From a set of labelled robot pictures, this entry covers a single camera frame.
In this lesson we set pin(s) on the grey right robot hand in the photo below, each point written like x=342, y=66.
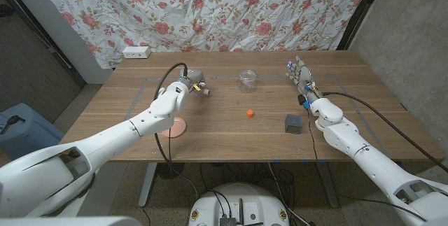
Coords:
x=302, y=77

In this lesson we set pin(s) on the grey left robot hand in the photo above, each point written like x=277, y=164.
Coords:
x=192, y=77

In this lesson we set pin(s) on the orange blue white glue stick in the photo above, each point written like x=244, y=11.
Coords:
x=206, y=92

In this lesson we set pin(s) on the orange glue stick cap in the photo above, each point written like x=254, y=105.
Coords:
x=250, y=113

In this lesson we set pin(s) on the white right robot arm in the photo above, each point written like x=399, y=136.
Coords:
x=371, y=163

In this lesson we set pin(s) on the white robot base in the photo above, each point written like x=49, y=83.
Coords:
x=238, y=201

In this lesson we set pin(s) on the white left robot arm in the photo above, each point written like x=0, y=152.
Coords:
x=105, y=149

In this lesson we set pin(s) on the clear glass cup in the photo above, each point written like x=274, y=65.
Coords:
x=248, y=80

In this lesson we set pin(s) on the dark grey cube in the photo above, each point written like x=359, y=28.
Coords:
x=293, y=124

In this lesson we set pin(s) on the white power strip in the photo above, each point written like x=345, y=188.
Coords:
x=136, y=52

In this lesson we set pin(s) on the floral backdrop cloth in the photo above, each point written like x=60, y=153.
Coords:
x=210, y=9

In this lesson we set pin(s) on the black backdrop stand pole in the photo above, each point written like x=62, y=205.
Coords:
x=360, y=12

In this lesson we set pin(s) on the black round floor stand base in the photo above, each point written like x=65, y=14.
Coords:
x=169, y=170

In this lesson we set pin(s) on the white table leg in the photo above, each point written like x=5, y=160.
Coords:
x=329, y=184
x=147, y=184

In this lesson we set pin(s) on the blue storage bin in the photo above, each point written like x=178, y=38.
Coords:
x=24, y=135

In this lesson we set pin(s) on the white robot torso edge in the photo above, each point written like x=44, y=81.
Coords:
x=70, y=222

